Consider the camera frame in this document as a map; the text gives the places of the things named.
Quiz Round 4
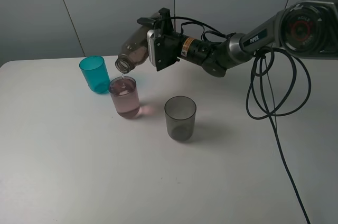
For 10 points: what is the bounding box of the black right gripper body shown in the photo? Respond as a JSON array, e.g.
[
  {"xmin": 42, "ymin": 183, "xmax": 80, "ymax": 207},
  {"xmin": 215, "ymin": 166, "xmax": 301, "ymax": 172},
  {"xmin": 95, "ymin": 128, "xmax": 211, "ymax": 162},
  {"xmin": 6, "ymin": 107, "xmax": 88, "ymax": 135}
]
[{"xmin": 155, "ymin": 32, "xmax": 181, "ymax": 71}]

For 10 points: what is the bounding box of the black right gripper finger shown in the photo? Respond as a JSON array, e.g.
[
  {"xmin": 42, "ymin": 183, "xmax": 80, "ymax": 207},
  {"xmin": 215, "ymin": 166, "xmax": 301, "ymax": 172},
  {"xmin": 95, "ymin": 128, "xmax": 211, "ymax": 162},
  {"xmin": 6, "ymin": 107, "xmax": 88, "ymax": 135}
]
[{"xmin": 137, "ymin": 12, "xmax": 161, "ymax": 27}]

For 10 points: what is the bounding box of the smoky brown water bottle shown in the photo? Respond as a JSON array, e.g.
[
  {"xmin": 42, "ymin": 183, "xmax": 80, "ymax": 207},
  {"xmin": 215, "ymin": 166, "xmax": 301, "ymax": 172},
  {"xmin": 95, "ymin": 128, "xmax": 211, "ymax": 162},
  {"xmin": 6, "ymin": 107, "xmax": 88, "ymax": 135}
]
[{"xmin": 115, "ymin": 25, "xmax": 152, "ymax": 74}]

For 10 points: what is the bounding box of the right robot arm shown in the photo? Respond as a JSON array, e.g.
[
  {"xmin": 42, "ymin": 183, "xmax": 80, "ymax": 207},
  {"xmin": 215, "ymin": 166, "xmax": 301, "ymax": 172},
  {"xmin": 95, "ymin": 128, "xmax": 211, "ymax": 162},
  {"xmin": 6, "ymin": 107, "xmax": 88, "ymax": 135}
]
[{"xmin": 137, "ymin": 0, "xmax": 337, "ymax": 78}]

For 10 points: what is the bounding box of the pink translucent plastic cup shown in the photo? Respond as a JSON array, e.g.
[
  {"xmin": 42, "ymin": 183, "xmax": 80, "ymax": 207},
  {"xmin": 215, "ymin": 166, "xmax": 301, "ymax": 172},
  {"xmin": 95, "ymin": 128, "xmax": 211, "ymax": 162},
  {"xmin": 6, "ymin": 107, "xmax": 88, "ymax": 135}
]
[{"xmin": 108, "ymin": 76, "xmax": 140, "ymax": 119}]

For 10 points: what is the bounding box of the grey translucent plastic cup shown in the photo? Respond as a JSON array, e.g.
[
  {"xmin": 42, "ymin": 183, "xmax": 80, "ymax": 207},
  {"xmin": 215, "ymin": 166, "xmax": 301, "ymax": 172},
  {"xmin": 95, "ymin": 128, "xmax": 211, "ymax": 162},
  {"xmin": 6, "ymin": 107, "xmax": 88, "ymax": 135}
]
[{"xmin": 164, "ymin": 96, "xmax": 196, "ymax": 142}]

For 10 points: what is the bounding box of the teal plastic cup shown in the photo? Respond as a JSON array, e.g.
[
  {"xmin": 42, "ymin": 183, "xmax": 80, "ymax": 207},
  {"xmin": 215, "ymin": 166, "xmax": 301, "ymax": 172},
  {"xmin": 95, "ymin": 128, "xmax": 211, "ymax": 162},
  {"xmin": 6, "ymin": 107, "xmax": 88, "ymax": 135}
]
[{"xmin": 79, "ymin": 56, "xmax": 110, "ymax": 94}]

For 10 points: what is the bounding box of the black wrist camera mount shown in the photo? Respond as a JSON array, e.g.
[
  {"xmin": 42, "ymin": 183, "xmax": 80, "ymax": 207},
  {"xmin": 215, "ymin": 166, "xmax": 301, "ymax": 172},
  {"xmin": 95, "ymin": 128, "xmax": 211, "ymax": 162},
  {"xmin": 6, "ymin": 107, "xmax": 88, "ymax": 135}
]
[{"xmin": 147, "ymin": 7, "xmax": 174, "ymax": 66}]

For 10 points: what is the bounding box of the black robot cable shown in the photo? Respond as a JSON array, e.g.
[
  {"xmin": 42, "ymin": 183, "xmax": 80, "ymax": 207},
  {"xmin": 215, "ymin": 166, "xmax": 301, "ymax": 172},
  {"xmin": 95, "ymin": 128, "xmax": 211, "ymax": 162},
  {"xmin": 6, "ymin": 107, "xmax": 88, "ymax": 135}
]
[{"xmin": 168, "ymin": 16, "xmax": 312, "ymax": 224}]

